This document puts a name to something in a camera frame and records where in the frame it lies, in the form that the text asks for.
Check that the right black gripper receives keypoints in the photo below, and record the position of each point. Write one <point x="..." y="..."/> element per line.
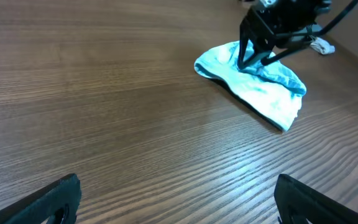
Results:
<point x="286" y="24"/>

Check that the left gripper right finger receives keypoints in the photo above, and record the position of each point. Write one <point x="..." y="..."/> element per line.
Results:
<point x="299" y="203"/>

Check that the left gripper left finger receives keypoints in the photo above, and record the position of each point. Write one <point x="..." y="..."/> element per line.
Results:
<point x="56" y="203"/>

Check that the light blue striped baby pants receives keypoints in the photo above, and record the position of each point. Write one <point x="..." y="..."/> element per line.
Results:
<point x="274" y="91"/>

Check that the white olive tan folded garment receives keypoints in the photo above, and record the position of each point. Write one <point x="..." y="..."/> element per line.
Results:
<point x="322" y="46"/>

